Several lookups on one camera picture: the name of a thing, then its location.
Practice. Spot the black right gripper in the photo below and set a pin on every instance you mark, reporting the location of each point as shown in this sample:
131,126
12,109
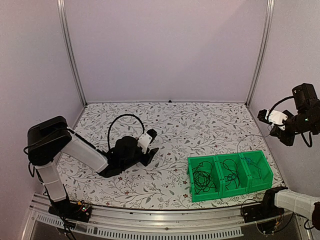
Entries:
289,140

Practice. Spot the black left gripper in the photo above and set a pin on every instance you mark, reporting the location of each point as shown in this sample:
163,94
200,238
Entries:
149,156

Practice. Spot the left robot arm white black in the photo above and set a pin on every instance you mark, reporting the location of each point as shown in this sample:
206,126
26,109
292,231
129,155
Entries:
51,137

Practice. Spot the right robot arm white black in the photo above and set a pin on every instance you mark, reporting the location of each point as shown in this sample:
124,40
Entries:
305,123

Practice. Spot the floral patterned table mat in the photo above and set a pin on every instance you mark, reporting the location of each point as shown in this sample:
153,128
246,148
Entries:
183,130

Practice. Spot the green bin right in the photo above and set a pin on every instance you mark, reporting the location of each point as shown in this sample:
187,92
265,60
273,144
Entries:
259,170

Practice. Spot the green bin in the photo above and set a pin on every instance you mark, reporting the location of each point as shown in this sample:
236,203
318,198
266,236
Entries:
233,174
205,179
259,170

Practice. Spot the green bin left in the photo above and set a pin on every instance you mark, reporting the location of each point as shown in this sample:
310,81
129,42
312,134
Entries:
205,179

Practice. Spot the green bin middle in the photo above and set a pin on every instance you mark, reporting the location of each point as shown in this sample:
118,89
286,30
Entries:
233,174

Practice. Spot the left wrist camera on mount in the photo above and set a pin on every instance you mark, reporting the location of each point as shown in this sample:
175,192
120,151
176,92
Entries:
146,139

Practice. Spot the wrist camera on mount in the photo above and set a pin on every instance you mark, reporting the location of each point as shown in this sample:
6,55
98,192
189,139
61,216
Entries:
274,117
146,139

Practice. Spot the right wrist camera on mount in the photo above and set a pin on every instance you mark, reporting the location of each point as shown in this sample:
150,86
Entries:
274,117

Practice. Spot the front aluminium rail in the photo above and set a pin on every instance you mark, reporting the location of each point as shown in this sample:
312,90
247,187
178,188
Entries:
114,223

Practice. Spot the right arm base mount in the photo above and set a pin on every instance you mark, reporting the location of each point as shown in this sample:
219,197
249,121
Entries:
268,219

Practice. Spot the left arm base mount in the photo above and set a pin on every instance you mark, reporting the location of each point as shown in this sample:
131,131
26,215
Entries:
79,211

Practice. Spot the right aluminium frame post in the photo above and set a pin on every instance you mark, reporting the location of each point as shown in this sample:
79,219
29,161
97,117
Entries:
262,50

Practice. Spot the aluminium frame post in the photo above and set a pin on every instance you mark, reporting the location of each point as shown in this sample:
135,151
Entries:
262,50
69,51

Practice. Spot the left aluminium frame post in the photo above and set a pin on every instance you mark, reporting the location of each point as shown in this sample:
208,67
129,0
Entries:
69,51

